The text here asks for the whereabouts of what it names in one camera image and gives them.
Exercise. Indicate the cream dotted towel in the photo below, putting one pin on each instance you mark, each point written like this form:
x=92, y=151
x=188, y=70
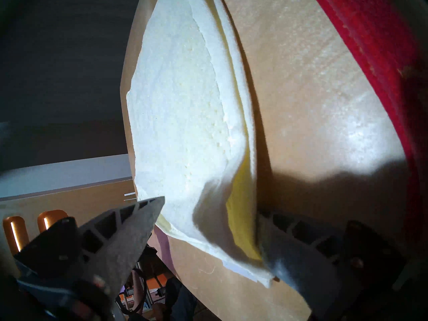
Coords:
x=187, y=106

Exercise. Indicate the red towel with gold border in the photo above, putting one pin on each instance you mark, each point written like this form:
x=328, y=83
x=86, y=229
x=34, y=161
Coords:
x=384, y=39

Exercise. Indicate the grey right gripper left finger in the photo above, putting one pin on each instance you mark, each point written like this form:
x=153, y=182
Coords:
x=113, y=243

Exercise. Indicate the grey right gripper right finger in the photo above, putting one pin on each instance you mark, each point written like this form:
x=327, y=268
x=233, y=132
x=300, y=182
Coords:
x=301, y=266

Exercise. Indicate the orange rounded chair back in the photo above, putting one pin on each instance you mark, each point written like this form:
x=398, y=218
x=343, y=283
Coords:
x=53, y=216
x=20, y=235

